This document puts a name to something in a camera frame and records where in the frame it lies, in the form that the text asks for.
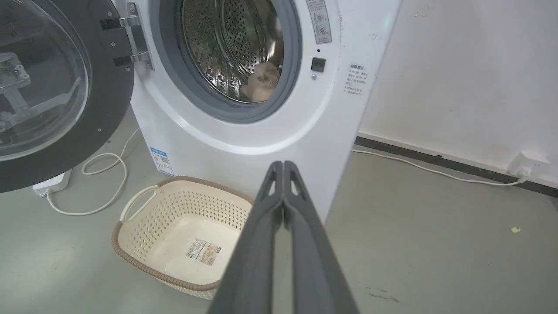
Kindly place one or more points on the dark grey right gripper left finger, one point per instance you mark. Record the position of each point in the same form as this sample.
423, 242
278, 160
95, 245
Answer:
253, 261

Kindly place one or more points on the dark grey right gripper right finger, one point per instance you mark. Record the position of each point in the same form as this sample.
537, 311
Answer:
314, 270

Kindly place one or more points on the black round glass washer door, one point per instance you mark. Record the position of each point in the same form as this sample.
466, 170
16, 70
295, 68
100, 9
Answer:
104, 87

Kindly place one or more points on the white front-load washing machine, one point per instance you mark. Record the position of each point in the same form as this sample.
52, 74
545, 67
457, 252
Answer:
244, 144

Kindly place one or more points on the black door lock latch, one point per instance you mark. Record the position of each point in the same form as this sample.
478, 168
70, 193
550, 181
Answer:
318, 64

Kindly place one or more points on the washer door hinge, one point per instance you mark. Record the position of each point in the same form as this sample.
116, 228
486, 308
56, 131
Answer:
137, 39

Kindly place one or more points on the paper label in basket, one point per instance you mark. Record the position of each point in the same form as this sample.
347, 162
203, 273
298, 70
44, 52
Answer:
204, 252

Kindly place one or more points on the cream perforated laundry basket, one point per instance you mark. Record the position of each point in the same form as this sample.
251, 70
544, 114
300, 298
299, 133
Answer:
170, 244

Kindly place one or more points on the blue energy label sticker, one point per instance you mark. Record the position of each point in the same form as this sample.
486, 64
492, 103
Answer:
162, 161

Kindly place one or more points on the black baseboard strip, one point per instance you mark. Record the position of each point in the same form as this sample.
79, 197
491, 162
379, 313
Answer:
457, 166

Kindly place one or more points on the beige plush toy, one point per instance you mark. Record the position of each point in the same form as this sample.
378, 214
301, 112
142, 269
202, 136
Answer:
261, 83

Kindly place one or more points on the white warning text sticker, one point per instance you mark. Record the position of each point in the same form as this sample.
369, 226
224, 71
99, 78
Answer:
356, 80

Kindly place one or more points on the white power strip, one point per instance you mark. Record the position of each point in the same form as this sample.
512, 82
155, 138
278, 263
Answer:
52, 185

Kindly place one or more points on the perforated steel washer drum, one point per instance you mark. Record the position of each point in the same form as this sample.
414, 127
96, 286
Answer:
218, 43

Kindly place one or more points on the grey instruction sticker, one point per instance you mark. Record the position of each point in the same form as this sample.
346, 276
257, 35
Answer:
319, 19

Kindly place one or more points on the white wall socket plug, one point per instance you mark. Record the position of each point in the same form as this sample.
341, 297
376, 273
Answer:
527, 163

